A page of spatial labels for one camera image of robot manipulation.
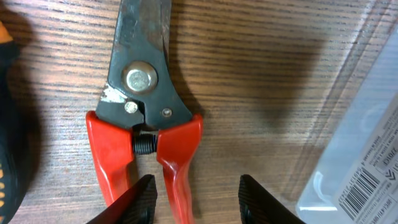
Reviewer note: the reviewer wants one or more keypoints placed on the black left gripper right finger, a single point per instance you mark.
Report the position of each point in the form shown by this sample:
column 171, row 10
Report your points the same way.
column 258, row 206

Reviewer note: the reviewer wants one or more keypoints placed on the red handled shears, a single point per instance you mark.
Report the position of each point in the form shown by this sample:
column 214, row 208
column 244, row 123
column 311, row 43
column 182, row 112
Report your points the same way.
column 140, row 112

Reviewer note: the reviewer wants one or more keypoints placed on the clear plastic container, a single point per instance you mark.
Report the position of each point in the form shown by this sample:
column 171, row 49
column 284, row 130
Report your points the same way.
column 355, row 180

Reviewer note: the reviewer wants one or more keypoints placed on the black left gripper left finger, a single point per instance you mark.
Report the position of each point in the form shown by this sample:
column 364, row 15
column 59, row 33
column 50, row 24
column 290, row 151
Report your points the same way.
column 135, row 206

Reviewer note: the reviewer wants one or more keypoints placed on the orange black long-nose pliers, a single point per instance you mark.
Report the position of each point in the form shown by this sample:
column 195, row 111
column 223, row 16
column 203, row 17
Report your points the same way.
column 15, row 158

